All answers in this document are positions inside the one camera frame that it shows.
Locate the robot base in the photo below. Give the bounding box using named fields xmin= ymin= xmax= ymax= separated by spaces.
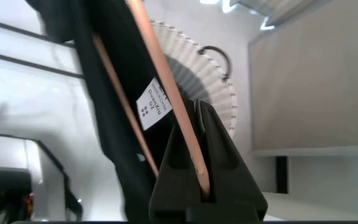
xmin=0 ymin=132 xmax=83 ymax=222

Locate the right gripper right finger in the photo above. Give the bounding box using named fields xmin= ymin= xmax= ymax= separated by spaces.
xmin=198 ymin=99 xmax=269 ymax=222

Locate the pink clothes hanger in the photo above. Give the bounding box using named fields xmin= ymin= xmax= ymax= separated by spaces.
xmin=91 ymin=0 xmax=211 ymax=202

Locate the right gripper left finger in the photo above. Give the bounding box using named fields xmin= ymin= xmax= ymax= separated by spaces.
xmin=149 ymin=98 xmax=203 ymax=222

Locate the white laundry basket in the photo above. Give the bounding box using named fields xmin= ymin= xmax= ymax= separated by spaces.
xmin=149 ymin=19 xmax=239 ymax=139

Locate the black clothes rack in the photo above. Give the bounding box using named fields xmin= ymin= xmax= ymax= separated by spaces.
xmin=0 ymin=16 xmax=85 ymax=79

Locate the black short-sleeved shirt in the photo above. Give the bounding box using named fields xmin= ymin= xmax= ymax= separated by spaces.
xmin=25 ymin=0 xmax=198 ymax=224

